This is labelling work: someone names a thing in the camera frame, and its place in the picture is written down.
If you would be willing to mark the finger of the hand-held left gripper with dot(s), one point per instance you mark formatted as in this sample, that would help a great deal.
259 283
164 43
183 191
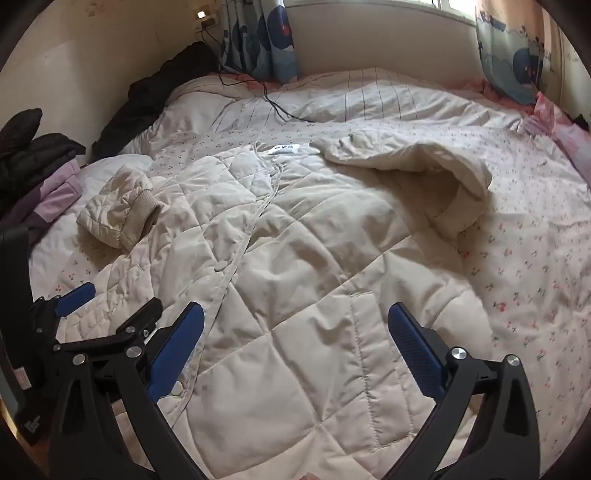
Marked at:
136 321
74 297

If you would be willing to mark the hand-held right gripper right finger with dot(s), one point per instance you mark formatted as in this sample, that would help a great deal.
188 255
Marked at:
415 350

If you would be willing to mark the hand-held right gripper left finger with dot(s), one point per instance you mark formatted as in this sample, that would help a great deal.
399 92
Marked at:
178 353

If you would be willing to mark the cream quilted coat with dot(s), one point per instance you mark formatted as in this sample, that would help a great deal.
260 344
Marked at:
300 277

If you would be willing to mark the purple folded jacket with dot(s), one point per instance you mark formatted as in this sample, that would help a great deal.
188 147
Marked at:
60 191

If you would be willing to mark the black puffer jacket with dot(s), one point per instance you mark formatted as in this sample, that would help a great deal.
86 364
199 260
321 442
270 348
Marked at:
27 157

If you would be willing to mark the floral bed quilt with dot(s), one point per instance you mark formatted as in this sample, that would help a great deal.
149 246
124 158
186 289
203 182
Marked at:
531 254

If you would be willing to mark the long black jacket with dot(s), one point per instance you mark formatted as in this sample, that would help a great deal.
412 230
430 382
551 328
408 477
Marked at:
138 106

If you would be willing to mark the pink floral pillow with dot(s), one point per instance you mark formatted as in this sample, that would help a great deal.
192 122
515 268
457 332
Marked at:
568 134

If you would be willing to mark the blue printed curtain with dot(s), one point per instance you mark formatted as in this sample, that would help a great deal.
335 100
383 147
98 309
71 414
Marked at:
272 41
521 60

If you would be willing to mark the window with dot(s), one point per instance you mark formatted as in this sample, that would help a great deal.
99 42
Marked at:
457 5

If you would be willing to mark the wall power socket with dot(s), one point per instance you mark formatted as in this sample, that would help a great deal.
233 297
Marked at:
205 18

